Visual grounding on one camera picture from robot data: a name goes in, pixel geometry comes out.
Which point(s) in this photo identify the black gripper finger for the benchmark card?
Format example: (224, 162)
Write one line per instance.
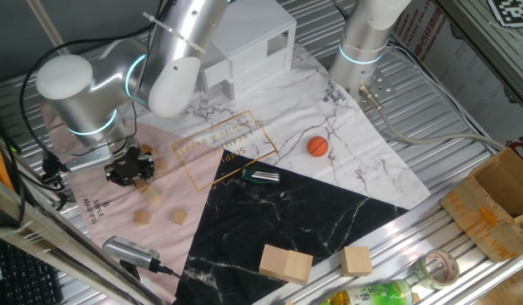
(150, 173)
(121, 178)

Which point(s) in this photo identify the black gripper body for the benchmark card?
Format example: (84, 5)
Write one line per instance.
(131, 163)

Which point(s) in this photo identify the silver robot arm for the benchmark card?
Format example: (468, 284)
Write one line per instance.
(176, 51)

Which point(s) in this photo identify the black keyboard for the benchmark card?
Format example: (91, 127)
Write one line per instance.
(28, 275)

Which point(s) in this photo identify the large wooden block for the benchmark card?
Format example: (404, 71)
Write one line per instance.
(273, 260)
(356, 261)
(298, 267)

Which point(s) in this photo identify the marble and pink tablecloth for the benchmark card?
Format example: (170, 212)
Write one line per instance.
(286, 106)

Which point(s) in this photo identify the grey metal rod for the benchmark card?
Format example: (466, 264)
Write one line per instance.
(46, 25)

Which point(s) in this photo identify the orange mini basketball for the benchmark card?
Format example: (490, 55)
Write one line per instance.
(318, 146)

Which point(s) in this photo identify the white drawer cabinet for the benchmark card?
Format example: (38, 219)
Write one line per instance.
(261, 25)

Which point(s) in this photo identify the green tea bottle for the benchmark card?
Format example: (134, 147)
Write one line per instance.
(371, 294)

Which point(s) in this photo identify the packing tape roll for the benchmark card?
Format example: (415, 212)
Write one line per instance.
(420, 273)

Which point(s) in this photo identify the cardboard panel red print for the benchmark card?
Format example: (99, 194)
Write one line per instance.
(447, 72)

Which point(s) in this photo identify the taped cardboard box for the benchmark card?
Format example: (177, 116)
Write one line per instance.
(469, 212)

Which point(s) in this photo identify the black white fiducial marker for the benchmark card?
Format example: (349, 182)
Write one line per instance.
(511, 10)

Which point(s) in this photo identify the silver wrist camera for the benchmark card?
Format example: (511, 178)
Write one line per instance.
(89, 160)

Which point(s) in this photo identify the silver ribbed depth camera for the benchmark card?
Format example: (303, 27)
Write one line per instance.
(129, 251)

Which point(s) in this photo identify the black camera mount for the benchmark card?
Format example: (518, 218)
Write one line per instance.
(129, 271)

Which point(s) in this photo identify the aluminium frame bar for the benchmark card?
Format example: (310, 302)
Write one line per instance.
(40, 233)
(485, 46)

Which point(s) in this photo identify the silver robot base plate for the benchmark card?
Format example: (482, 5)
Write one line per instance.
(382, 87)

